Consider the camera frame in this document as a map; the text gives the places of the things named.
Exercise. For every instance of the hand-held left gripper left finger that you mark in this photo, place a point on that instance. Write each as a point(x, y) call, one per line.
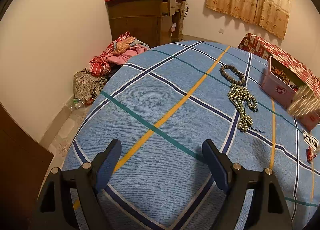
point(108, 165)

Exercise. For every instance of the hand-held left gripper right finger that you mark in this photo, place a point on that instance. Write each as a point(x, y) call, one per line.
point(218, 170)

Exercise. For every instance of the pink metal tin box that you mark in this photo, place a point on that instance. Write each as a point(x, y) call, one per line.
point(277, 89)

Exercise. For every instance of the clear plastic bottle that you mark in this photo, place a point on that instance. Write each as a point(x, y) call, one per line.
point(77, 103)

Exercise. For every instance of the floral cloth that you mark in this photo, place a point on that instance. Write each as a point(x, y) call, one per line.
point(86, 84)

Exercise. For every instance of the blue plaid blanket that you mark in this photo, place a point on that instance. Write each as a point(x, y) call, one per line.
point(162, 99)

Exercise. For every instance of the dark wooden board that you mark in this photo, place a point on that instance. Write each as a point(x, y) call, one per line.
point(20, 170)

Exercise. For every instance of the white sewn label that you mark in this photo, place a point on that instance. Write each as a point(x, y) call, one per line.
point(310, 139)

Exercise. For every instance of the pile of pink red clothes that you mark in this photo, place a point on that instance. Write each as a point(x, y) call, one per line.
point(120, 52)

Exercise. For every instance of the brown wooden cabinet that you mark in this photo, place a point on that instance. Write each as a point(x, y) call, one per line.
point(135, 22)

